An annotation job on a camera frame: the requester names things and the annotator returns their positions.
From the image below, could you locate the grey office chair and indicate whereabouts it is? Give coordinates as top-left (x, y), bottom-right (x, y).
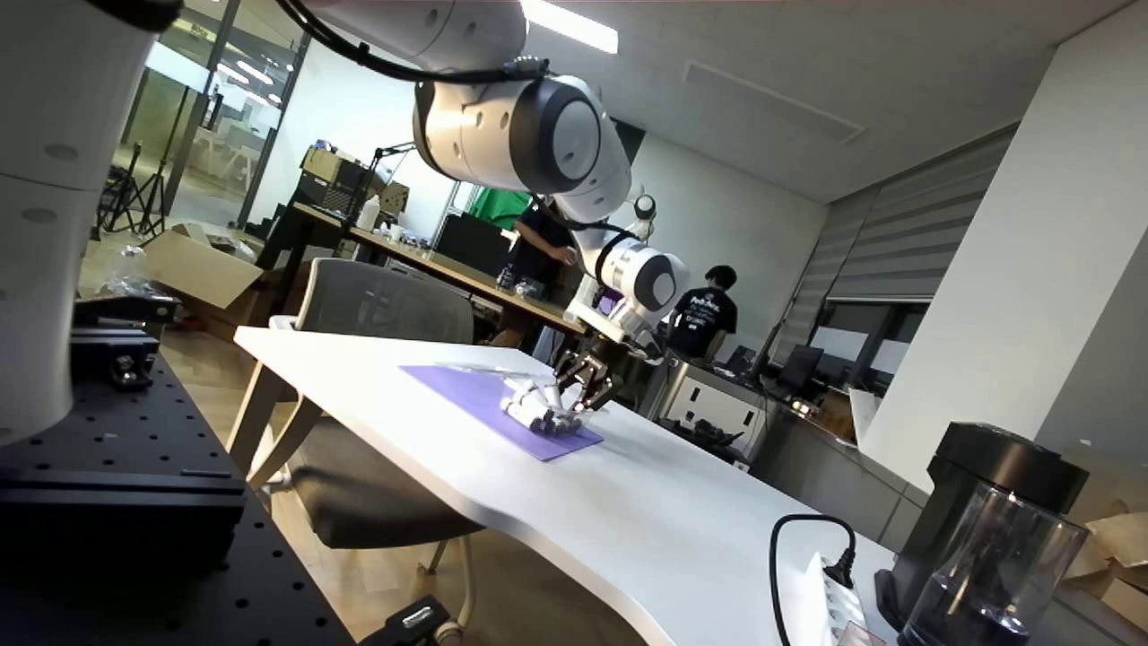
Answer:
top-left (225, 259), bottom-right (481, 604)

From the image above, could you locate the wooden background table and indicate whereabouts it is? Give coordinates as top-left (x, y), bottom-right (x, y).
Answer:
top-left (259, 202), bottom-right (579, 332)

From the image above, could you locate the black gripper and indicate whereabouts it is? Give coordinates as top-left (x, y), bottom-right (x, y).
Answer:
top-left (554, 353), bottom-right (617, 411)

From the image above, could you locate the black coffee machine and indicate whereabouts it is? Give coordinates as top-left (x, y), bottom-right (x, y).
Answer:
top-left (876, 423), bottom-right (1085, 646)

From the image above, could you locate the black power cable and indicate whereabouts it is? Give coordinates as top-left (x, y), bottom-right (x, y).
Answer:
top-left (764, 508), bottom-right (859, 646)

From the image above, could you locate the green screen cloth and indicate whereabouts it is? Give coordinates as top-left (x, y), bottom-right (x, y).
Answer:
top-left (467, 188), bottom-right (532, 231)

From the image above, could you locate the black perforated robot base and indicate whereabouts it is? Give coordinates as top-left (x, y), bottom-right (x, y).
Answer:
top-left (0, 297), bottom-right (349, 646)

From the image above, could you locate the open cardboard box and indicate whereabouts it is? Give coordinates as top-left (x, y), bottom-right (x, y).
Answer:
top-left (143, 231), bottom-right (261, 310)

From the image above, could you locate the purple paper mat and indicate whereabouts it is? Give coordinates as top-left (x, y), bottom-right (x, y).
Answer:
top-left (410, 361), bottom-right (600, 463)

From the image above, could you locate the clear plastic box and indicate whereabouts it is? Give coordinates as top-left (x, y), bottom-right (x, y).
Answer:
top-left (498, 380), bottom-right (583, 439)

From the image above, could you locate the person in black shirt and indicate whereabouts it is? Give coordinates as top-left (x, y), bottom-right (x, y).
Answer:
top-left (666, 264), bottom-right (739, 359)

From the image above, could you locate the grey cabinet with drawers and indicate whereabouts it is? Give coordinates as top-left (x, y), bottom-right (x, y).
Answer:
top-left (654, 361), bottom-right (777, 463)

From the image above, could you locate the white power strip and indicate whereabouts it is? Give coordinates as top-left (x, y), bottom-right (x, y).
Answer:
top-left (786, 554), bottom-right (869, 646)

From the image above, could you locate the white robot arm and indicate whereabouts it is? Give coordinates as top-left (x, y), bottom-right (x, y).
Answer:
top-left (0, 0), bottom-right (685, 441)

